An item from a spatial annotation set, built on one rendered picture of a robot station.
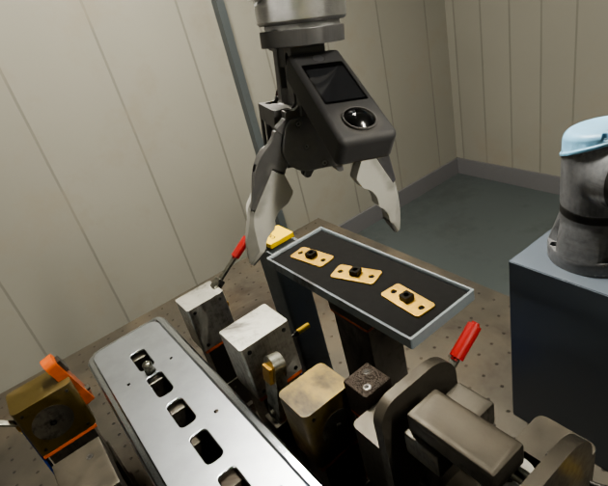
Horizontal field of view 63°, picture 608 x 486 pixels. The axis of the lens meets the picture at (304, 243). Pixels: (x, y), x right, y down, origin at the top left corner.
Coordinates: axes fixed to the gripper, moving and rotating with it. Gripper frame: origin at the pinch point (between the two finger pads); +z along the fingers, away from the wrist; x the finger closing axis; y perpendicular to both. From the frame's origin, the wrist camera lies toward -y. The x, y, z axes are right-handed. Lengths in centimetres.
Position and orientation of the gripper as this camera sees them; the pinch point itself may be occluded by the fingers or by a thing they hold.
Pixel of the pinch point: (329, 252)
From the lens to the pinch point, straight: 47.6
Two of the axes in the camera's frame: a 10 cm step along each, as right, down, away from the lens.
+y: -3.0, -3.6, 8.8
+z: 1.0, 9.1, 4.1
